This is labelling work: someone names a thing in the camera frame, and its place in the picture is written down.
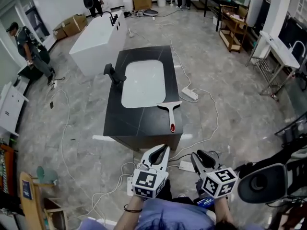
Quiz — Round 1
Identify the grey padded chair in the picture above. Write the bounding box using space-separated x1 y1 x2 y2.
237 149 307 205

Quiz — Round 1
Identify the white power cable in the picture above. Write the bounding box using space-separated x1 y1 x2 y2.
169 88 219 161

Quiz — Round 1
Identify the orange sofa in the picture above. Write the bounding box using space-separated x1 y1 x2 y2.
0 144 16 196

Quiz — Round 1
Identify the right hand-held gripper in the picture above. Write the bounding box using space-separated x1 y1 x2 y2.
191 149 239 200

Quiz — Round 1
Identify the white vanity cabinet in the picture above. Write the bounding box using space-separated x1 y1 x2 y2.
0 81 29 136

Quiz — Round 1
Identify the black stone table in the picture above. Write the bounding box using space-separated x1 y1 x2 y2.
103 45 184 152

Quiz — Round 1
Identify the wooden shelf cart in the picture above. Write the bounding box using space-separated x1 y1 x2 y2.
218 4 249 54

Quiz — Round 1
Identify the person's light blue shirt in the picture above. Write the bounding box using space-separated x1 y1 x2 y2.
80 199 216 230

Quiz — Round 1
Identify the black wall panel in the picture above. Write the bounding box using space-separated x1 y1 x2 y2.
277 15 307 62

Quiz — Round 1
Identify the black pouch blue label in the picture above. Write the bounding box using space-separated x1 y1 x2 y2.
196 197 214 208

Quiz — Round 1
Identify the black bathtub faucet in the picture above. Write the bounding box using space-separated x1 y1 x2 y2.
100 11 121 27

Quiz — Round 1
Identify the person's left forearm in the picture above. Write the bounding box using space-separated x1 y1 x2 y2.
115 195 144 230

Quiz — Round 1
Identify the black glass counter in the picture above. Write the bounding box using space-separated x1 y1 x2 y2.
18 46 52 81

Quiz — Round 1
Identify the large open cardboard box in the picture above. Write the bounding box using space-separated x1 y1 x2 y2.
61 14 88 37

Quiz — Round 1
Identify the black wristband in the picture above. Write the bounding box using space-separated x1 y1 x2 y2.
124 204 143 213

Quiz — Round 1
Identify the blue book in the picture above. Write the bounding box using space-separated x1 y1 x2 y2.
21 180 33 200

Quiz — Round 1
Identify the white bathtub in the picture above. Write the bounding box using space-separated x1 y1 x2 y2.
69 10 128 78

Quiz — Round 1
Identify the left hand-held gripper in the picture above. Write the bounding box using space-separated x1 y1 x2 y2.
131 144 171 200

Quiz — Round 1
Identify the round wooden side table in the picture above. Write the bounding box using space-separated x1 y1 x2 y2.
19 171 40 230

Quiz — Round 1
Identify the arched steel faucet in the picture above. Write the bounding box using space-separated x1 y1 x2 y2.
291 40 307 59

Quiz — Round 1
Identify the steel rack table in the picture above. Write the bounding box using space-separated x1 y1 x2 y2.
246 30 302 98

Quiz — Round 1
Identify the long white floor cable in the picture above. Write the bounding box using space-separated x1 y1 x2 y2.
45 89 135 225

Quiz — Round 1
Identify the black sink faucet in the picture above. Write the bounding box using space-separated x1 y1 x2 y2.
103 63 127 85

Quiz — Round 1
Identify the wooden chair brown seat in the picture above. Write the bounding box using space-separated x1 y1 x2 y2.
42 197 69 230

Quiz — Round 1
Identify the tall cardboard box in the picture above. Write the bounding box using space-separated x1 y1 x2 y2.
132 0 153 11

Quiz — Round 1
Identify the black oval lid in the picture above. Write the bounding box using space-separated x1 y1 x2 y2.
142 8 160 18

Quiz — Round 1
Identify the teal stool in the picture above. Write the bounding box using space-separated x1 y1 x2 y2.
35 166 59 185

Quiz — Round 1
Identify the person's right forearm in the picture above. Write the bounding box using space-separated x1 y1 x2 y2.
213 196 232 225

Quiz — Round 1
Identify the white sink basin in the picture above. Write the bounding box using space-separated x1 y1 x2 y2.
121 60 167 109

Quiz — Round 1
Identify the white squeegee red trim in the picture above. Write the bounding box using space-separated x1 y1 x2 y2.
156 100 183 133

